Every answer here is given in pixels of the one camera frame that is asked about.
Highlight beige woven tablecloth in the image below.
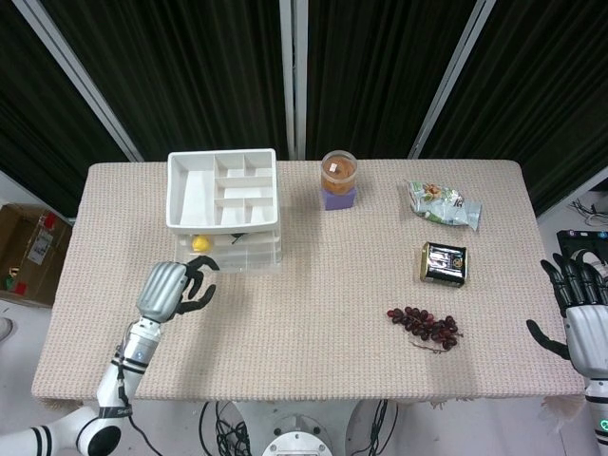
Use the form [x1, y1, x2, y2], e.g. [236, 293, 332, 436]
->
[30, 159, 588, 410]

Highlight black equipment case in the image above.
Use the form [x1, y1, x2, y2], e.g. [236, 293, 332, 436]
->
[556, 228, 608, 287]

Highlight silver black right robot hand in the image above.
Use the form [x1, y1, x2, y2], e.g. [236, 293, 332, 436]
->
[525, 252, 608, 379]

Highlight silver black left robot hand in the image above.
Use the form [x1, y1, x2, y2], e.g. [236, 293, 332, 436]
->
[136, 255, 220, 325]

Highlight brown cardboard box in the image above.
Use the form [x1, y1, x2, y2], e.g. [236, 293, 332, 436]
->
[0, 202, 74, 310]

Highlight cup on purple base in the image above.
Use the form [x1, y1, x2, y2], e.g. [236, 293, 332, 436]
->
[320, 149, 359, 197]

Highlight grey metal frame post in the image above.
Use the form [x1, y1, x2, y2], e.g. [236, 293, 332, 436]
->
[409, 0, 499, 161]
[9, 0, 144, 163]
[278, 0, 310, 161]

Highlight white plastic drawer cabinet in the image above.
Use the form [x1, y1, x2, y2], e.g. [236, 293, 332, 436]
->
[164, 147, 284, 276]

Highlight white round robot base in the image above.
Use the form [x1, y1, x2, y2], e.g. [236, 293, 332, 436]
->
[260, 411, 334, 456]

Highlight black cable bundle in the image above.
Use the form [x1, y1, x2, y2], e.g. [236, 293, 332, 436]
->
[198, 401, 254, 456]
[350, 401, 401, 456]

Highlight purple foam cube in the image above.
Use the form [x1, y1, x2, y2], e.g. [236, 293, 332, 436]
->
[322, 185, 358, 212]

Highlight bunch of dark red grapes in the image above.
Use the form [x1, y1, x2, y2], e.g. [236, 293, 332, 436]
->
[386, 306, 465, 355]

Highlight black curtain panel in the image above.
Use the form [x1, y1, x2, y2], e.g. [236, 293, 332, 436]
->
[0, 0, 135, 219]
[305, 0, 477, 162]
[40, 0, 292, 163]
[421, 0, 608, 219]

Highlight crumpled snack bag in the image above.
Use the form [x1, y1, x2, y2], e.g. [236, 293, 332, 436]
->
[404, 179, 484, 233]

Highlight tangled floor cables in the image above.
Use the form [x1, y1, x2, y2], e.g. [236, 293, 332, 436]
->
[568, 197, 608, 228]

